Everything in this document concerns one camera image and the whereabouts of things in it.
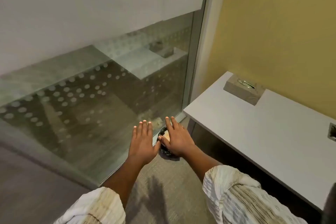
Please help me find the beige patterned tissue box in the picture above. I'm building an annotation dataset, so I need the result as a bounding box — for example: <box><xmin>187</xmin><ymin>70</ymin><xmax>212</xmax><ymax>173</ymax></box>
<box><xmin>223</xmin><ymin>73</ymin><xmax>266</xmax><ymax>106</ymax></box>

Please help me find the person's right forearm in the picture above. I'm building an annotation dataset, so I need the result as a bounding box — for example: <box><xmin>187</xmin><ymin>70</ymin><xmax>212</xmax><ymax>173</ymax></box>
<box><xmin>182</xmin><ymin>143</ymin><xmax>222</xmax><ymax>184</ymax></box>

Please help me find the person's left hand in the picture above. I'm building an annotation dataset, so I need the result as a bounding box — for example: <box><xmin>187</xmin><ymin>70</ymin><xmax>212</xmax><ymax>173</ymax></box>
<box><xmin>128</xmin><ymin>120</ymin><xmax>161</xmax><ymax>166</ymax></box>

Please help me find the person's left forearm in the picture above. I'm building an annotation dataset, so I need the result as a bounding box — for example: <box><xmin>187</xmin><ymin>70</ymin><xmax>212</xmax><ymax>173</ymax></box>
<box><xmin>101</xmin><ymin>157</ymin><xmax>146</xmax><ymax>209</ymax></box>

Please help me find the frosted glass partition panel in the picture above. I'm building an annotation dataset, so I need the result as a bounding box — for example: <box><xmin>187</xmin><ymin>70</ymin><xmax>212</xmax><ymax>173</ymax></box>
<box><xmin>0</xmin><ymin>0</ymin><xmax>212</xmax><ymax>189</ymax></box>

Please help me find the metal desk cable grommet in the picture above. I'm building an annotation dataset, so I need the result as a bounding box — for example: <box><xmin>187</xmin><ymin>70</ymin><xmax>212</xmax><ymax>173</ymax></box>
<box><xmin>327</xmin><ymin>122</ymin><xmax>336</xmax><ymax>142</ymax></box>

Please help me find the white striped left sleeve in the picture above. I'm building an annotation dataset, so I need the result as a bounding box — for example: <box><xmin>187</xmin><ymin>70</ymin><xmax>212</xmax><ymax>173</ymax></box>
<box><xmin>54</xmin><ymin>186</ymin><xmax>126</xmax><ymax>224</ymax></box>

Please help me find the black trash bin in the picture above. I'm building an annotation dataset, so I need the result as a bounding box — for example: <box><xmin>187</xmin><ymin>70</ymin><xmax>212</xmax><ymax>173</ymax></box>
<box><xmin>156</xmin><ymin>126</ymin><xmax>182</xmax><ymax>161</ymax></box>

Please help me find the person's right hand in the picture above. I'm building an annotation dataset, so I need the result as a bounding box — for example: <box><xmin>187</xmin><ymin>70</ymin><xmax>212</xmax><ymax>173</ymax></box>
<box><xmin>158</xmin><ymin>116</ymin><xmax>195</xmax><ymax>158</ymax></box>

